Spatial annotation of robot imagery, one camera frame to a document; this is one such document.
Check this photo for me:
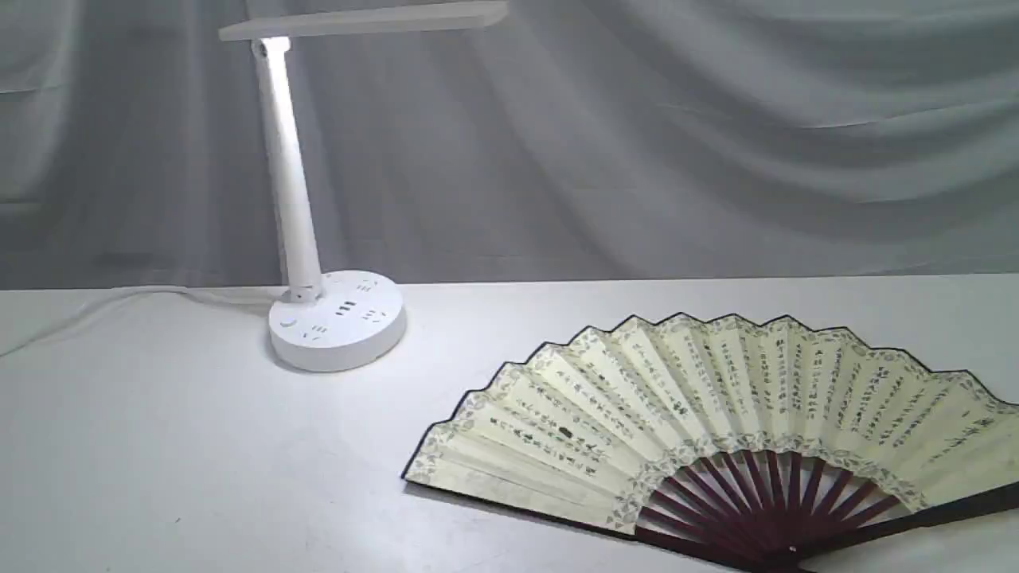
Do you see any cream paper folding fan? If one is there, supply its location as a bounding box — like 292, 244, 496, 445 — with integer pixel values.
403, 313, 1018, 572

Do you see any white desk lamp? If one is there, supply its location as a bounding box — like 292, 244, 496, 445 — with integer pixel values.
218, 1, 510, 372

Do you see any grey backdrop curtain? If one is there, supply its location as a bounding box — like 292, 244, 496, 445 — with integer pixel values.
1, 1, 1018, 290

